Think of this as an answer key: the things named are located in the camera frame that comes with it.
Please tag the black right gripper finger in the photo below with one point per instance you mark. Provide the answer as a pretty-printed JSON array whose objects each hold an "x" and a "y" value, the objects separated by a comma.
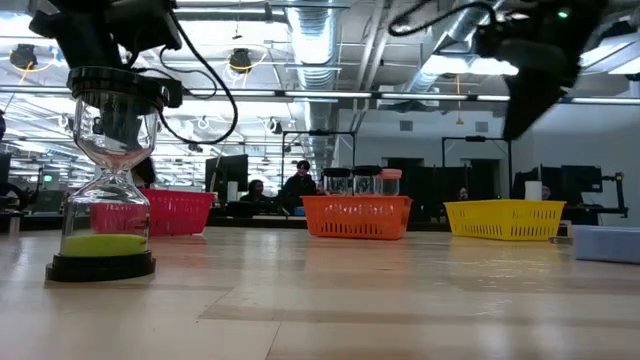
[{"x": 527, "y": 105}]

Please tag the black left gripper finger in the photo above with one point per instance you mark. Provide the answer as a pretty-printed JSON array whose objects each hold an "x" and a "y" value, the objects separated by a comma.
[
  {"x": 122, "y": 130},
  {"x": 173, "y": 92}
]

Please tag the black-capped hourglass green sand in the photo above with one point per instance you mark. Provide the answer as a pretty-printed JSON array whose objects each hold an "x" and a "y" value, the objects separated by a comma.
[
  {"x": 366, "y": 171},
  {"x": 107, "y": 90}
]

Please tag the light blue wall charger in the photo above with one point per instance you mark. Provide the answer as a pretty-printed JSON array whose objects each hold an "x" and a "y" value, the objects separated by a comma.
[{"x": 607, "y": 245}]

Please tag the black speaker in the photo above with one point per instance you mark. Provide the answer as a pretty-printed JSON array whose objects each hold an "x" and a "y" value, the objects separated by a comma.
[{"x": 144, "y": 175}]

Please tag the yellow hanging power drop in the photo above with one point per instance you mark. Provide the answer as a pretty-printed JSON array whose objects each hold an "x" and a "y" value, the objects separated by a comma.
[{"x": 459, "y": 120}]

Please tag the white paper roll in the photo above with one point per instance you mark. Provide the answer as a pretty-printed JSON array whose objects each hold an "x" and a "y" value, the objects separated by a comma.
[{"x": 533, "y": 190}]

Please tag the black computer monitor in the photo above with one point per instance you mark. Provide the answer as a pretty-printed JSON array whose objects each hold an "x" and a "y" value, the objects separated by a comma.
[
  {"x": 227, "y": 172},
  {"x": 580, "y": 180}
]

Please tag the red plastic basket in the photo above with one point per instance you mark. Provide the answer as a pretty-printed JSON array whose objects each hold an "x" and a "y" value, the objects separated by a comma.
[{"x": 172, "y": 212}]

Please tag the yellow plastic basket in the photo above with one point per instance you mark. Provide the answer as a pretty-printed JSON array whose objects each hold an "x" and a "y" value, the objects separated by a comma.
[{"x": 505, "y": 217}]

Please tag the person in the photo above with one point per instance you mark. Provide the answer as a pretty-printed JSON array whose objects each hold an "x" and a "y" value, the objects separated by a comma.
[
  {"x": 256, "y": 190},
  {"x": 299, "y": 187}
]

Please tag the linear ceiling light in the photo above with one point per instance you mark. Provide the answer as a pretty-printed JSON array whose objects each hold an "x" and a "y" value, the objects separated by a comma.
[{"x": 325, "y": 94}]

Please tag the orange plastic basket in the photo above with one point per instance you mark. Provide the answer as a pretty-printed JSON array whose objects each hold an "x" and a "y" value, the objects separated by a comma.
[{"x": 357, "y": 217}]

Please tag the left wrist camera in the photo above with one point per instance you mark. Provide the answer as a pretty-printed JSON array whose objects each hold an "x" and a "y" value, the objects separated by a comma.
[{"x": 145, "y": 22}]

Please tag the black background gantry frame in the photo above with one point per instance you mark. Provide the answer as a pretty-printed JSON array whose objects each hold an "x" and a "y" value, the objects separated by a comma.
[
  {"x": 320, "y": 132},
  {"x": 475, "y": 138}
]

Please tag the black hanging camera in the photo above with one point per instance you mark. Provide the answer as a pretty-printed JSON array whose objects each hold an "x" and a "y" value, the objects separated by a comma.
[
  {"x": 22, "y": 56},
  {"x": 240, "y": 59}
]

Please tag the silver ventilation duct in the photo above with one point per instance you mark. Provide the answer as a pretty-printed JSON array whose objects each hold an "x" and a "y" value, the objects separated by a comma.
[
  {"x": 312, "y": 30},
  {"x": 450, "y": 45}
]

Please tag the black aluminium table frame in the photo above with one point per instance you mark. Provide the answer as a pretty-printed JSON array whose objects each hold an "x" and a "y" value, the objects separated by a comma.
[{"x": 425, "y": 225}]

